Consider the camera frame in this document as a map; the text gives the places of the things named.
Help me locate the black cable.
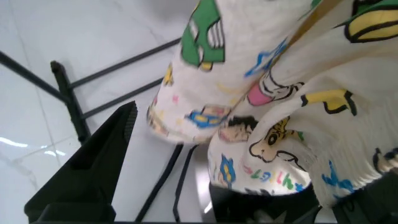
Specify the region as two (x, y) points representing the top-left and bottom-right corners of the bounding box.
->
(135, 142), (199, 223)

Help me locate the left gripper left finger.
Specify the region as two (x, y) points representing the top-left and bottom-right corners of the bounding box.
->
(24, 101), (139, 223)

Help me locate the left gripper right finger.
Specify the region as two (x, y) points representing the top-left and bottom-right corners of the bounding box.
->
(331, 170), (398, 223)

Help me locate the black clothes rack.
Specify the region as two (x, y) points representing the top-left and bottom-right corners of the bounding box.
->
(0, 37), (183, 146)

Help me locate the cream printed garment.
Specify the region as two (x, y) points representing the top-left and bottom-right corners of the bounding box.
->
(146, 0), (398, 208)

